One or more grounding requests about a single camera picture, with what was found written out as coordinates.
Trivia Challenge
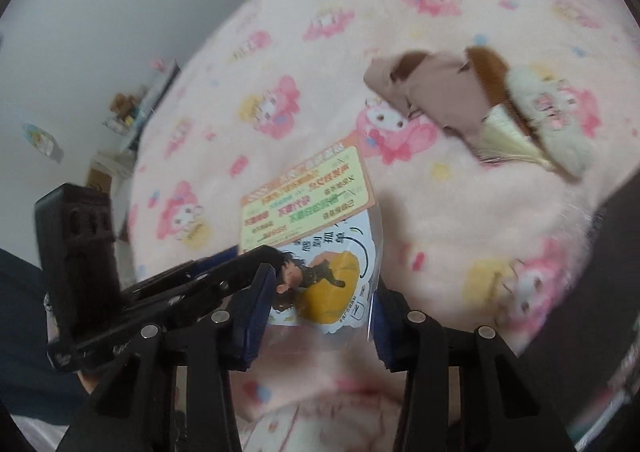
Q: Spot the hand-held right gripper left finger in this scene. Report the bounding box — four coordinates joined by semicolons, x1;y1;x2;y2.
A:
55;264;278;452

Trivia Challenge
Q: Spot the person's dark blue clothing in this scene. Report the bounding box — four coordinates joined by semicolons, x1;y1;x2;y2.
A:
0;247;91;414

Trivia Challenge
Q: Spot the clear snack packet yellow label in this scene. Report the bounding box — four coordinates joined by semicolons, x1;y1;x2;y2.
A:
239;146;386;339

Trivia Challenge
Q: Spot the brown wooden comb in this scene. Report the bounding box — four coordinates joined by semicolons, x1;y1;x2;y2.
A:
466;46;532;139

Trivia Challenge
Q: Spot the pinkish brown cloth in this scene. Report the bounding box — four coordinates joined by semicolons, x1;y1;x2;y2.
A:
363;50;493;150

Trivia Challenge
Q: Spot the white bedside shelf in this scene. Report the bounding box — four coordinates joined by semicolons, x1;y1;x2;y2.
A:
89;59;182;195

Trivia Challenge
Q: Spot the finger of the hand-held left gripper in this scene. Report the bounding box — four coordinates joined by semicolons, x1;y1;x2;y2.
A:
131;246;241;293
120;246;286;329

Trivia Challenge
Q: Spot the wall sticker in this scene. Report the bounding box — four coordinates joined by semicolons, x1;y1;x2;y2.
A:
21;123;65;163

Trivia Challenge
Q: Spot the pink printed blanket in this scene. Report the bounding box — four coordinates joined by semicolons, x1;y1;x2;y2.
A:
125;0;640;452

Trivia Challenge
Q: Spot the brown teddy bear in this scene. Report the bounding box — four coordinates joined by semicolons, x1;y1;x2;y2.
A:
110;92;137;119

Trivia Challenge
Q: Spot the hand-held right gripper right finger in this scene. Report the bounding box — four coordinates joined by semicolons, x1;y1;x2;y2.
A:
372;282;583;452

